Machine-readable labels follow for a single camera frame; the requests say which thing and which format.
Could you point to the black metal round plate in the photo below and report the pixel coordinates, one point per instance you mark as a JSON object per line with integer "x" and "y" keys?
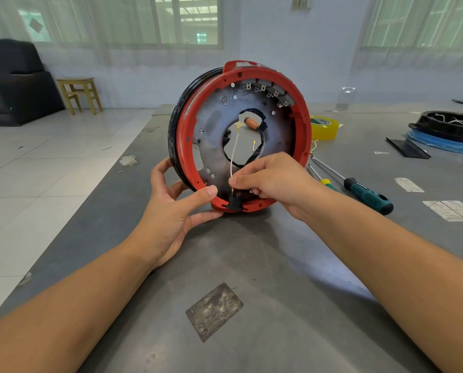
{"x": 212, "y": 120}

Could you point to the person's left forearm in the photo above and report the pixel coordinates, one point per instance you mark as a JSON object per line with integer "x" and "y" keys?
{"x": 64, "y": 318}

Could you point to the wall switch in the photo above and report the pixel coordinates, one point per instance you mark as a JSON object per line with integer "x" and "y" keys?
{"x": 299, "y": 3}

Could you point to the narrow sheer curtain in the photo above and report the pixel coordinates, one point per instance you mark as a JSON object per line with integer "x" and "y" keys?
{"x": 406, "y": 60}

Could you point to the black round housing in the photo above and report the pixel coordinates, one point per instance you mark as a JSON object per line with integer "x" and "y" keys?
{"x": 445, "y": 132}

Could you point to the wide sheer curtain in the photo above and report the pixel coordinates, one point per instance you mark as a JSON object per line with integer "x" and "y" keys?
{"x": 134, "y": 58}

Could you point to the wide window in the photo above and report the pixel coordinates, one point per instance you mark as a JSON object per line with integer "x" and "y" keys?
{"x": 188, "y": 19}

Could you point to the yellow tape roll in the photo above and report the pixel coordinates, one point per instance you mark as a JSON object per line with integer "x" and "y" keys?
{"x": 324, "y": 130}

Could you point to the person's left hand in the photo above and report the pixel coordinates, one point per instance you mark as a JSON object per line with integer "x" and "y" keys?
{"x": 161, "y": 229}

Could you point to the clear acrylic stand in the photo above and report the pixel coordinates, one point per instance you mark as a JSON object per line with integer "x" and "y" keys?
{"x": 342, "y": 104}

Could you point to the wooden stool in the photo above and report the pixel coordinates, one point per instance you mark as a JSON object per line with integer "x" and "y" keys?
{"x": 76, "y": 81}

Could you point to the narrow window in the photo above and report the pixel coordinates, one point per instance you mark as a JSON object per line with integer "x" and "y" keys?
{"x": 418, "y": 23}

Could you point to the black armchair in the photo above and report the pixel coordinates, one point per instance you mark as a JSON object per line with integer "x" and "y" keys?
{"x": 21, "y": 93}

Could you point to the dark green black screwdriver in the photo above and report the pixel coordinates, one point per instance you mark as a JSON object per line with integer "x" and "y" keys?
{"x": 371, "y": 198}

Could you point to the black flat plate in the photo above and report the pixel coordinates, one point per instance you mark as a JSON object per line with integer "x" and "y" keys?
{"x": 407, "y": 148}

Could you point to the person's right hand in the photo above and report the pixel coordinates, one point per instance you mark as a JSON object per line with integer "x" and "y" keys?
{"x": 285, "y": 178}

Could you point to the person's right forearm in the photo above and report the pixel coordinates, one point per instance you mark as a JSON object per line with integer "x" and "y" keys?
{"x": 394, "y": 275}

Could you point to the small black plug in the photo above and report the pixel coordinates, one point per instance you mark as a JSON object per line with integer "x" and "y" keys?
{"x": 233, "y": 203}

